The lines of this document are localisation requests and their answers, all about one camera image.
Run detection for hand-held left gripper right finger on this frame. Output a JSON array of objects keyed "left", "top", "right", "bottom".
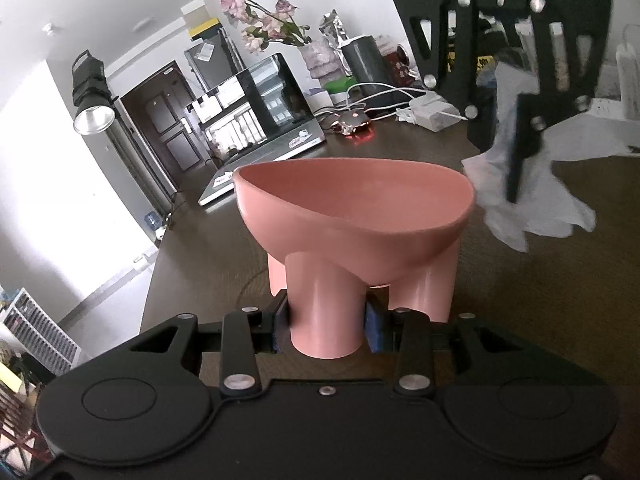
[{"left": 365, "top": 300, "right": 529, "bottom": 402}]

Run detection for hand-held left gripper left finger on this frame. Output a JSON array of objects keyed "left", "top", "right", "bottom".
[{"left": 127, "top": 290, "right": 293, "bottom": 402}]

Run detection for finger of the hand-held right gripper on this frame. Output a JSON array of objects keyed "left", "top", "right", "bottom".
[
  {"left": 404, "top": 0, "right": 502, "bottom": 152},
  {"left": 504, "top": 0, "right": 613, "bottom": 204}
]

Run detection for white tissue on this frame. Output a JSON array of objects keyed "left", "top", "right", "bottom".
[{"left": 460, "top": 60, "right": 599, "bottom": 254}]

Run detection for pink footed bowl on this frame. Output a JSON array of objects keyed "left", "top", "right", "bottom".
[{"left": 232, "top": 157, "right": 476, "bottom": 361}]

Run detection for red patterned can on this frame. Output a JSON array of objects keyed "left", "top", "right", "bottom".
[{"left": 389, "top": 44, "right": 417, "bottom": 82}]

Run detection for white charger brick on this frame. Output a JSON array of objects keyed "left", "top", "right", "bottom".
[{"left": 409, "top": 92, "right": 462, "bottom": 132}]

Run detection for grey cylindrical container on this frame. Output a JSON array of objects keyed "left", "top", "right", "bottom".
[{"left": 340, "top": 34, "right": 392, "bottom": 97}]

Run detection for green and white box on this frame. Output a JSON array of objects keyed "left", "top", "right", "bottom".
[{"left": 320, "top": 77, "right": 362, "bottom": 107}]

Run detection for silver foil bag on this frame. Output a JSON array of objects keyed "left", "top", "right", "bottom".
[{"left": 319, "top": 9, "right": 352, "bottom": 50}]

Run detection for red-lit computer mouse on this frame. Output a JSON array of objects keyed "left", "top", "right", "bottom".
[{"left": 329, "top": 109, "right": 377, "bottom": 140}]

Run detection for flower vase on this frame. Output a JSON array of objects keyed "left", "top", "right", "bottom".
[{"left": 299, "top": 41, "right": 352, "bottom": 82}]

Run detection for pink artificial flowers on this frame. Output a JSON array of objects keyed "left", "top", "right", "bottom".
[{"left": 220, "top": 0, "right": 314, "bottom": 57}]

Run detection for silver laptop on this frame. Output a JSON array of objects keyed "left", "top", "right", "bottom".
[{"left": 184, "top": 52, "right": 329, "bottom": 207}]

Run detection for light stand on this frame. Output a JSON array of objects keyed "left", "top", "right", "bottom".
[{"left": 111, "top": 100, "right": 177, "bottom": 221}]

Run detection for dark brown door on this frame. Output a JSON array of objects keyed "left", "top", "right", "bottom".
[{"left": 120, "top": 67, "right": 207, "bottom": 194}]

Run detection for white drawer shelf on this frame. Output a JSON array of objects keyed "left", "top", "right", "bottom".
[{"left": 0, "top": 287, "right": 82, "bottom": 377}]

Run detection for grey fridge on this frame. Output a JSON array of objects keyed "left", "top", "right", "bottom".
[{"left": 182, "top": 29, "right": 247, "bottom": 92}]

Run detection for studio light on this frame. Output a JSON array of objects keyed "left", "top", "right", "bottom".
[{"left": 70, "top": 49, "right": 119, "bottom": 136}]

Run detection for white cable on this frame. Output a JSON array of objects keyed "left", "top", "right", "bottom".
[{"left": 345, "top": 81, "right": 431, "bottom": 113}]

